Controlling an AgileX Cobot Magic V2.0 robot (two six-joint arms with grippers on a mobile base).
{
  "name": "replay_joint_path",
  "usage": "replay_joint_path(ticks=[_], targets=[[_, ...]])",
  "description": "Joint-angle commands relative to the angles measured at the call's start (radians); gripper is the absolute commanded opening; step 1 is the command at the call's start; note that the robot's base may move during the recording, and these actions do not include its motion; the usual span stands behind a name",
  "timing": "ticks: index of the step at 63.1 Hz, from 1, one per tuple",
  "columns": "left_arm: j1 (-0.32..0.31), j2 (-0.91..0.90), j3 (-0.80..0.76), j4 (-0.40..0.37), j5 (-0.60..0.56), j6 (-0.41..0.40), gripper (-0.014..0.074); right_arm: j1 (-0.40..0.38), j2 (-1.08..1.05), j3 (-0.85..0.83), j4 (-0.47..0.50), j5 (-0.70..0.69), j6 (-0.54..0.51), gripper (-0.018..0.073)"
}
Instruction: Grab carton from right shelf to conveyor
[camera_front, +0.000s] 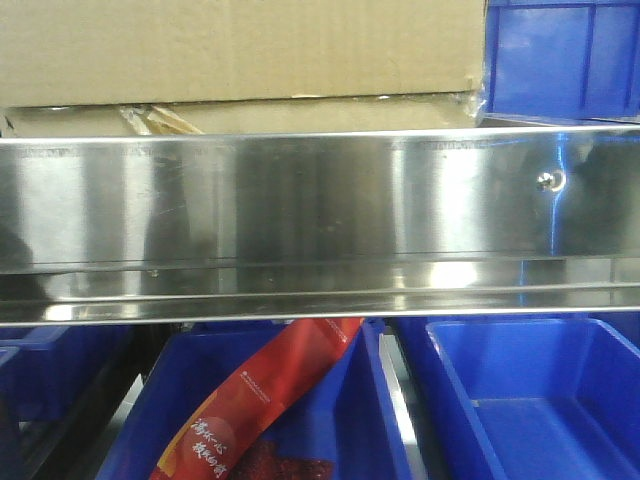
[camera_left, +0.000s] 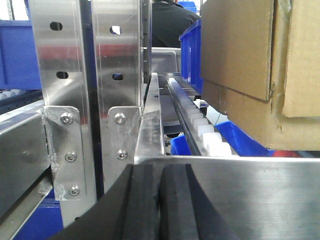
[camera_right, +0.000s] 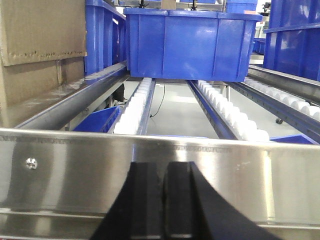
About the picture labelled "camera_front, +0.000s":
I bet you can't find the blue bin upper right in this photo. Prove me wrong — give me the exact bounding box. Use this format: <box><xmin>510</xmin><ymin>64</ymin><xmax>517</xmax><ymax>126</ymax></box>
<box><xmin>484</xmin><ymin>1</ymin><xmax>639</xmax><ymax>119</ymax></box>

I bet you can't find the shelf rail bolt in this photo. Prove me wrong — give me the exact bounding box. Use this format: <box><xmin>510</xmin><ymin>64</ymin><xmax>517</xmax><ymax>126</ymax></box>
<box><xmin>536</xmin><ymin>171</ymin><xmax>564</xmax><ymax>192</ymax></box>

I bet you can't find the blue bin with snack bag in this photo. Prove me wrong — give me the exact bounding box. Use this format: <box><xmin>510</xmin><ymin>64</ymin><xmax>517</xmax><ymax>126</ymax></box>
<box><xmin>97</xmin><ymin>318</ymin><xmax>411</xmax><ymax>479</ymax></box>

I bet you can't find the blue bin lower left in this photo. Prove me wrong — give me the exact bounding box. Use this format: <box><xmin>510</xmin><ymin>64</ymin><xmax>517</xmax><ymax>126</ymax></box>
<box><xmin>1</xmin><ymin>325</ymin><xmax>130</xmax><ymax>422</ymax></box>

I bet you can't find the stainless steel shelf rail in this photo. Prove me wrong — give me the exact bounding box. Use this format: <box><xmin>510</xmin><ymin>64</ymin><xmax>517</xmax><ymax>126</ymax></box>
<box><xmin>1</xmin><ymin>125</ymin><xmax>639</xmax><ymax>326</ymax></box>

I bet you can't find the brown cardboard carton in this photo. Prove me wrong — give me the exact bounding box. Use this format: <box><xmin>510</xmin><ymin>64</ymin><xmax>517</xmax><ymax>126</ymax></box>
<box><xmin>1</xmin><ymin>1</ymin><xmax>487</xmax><ymax>138</ymax></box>

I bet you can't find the empty blue bin lower right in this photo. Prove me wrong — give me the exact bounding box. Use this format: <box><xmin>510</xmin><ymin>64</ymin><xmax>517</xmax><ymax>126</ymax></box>
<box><xmin>398</xmin><ymin>317</ymin><xmax>639</xmax><ymax>479</ymax></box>

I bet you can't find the red snack bag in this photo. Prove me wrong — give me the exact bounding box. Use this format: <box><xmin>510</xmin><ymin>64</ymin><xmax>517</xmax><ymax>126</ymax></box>
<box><xmin>149</xmin><ymin>317</ymin><xmax>364</xmax><ymax>479</ymax></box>

